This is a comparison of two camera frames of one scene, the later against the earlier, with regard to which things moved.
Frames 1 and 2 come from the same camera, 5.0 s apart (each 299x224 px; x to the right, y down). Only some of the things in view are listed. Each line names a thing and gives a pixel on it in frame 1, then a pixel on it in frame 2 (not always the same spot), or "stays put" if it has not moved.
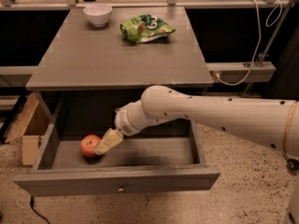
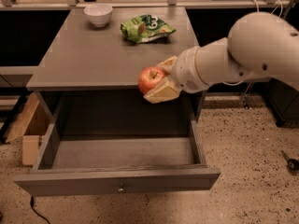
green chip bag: (144, 27) stays put
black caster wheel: (292, 164) stays put
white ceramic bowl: (98, 14) stays put
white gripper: (121, 122) → (185, 69)
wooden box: (31, 125) stays put
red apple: (89, 144) → (149, 77)
